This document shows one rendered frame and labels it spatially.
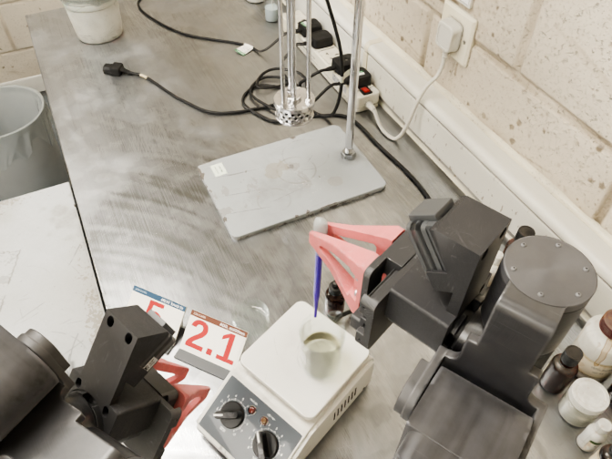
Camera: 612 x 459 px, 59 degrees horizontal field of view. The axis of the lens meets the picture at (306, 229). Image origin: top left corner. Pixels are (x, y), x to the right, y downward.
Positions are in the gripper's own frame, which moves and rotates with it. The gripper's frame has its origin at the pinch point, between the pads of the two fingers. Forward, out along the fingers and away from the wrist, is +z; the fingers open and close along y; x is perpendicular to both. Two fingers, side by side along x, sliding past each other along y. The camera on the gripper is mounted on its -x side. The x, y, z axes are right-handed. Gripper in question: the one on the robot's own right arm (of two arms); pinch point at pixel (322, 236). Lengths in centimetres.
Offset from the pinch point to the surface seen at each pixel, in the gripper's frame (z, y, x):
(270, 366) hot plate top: 4.1, 3.9, 23.5
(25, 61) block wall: 236, -65, 104
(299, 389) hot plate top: -0.5, 3.8, 23.5
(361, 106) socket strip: 33, -54, 30
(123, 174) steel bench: 55, -10, 32
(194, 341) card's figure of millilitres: 17.6, 5.4, 30.7
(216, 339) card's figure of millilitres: 15.0, 3.5, 29.7
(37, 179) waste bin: 154, -23, 103
